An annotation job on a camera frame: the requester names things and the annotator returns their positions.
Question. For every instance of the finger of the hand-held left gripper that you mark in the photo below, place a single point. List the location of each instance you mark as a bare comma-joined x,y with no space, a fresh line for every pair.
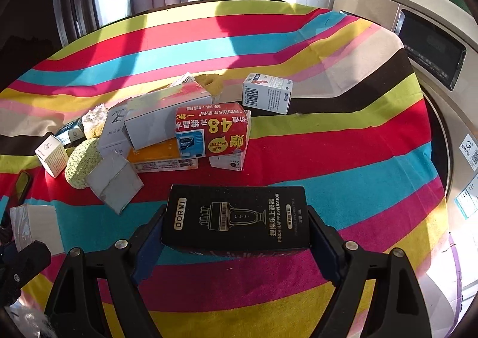
26,259

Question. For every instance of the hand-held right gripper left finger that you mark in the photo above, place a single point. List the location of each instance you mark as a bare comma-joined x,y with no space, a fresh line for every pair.
147,248

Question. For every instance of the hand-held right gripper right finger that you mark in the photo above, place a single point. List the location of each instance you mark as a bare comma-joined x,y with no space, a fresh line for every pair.
328,248

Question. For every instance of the grey and white box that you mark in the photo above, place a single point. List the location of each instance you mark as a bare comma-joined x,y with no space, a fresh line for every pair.
41,226

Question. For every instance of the black printed box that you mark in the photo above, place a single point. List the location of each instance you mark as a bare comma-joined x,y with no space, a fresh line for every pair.
231,218

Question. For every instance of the clear plastic bag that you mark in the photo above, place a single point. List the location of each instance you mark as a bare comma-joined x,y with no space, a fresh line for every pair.
26,319

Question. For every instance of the grey cube box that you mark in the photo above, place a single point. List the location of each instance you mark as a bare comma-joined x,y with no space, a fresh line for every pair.
112,181

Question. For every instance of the striped colourful tablecloth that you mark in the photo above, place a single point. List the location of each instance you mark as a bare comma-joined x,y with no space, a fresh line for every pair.
298,173

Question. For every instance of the orange tissue packet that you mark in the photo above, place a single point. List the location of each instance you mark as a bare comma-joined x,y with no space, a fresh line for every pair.
157,157

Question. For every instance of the green round sponge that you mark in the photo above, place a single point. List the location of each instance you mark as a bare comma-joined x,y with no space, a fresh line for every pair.
78,170

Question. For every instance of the small white box diamond logo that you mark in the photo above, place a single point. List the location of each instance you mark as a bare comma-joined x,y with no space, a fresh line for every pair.
50,157

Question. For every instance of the small white flat box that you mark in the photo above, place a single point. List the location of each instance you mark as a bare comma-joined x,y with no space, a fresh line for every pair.
224,162

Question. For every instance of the white box with deer print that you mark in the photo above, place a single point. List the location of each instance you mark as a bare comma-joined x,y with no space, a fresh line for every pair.
112,132

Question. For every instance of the large grey white box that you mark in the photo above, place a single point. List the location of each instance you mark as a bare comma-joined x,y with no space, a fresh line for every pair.
160,117

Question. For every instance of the dark blue box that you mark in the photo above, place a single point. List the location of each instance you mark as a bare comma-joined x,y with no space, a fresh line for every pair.
69,132

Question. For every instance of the yellow sponge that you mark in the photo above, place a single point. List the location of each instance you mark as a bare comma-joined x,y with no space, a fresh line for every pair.
213,82
93,123

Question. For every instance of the red and yellow box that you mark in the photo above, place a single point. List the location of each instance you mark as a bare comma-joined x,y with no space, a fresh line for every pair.
213,125

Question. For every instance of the white box with barcode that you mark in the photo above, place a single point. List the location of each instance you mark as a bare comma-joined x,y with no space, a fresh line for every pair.
269,95

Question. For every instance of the white box with black print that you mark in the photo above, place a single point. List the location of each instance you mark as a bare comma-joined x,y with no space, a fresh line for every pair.
185,79

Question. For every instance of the beige washing machine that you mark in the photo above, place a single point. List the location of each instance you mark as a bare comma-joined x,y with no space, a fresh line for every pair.
429,43

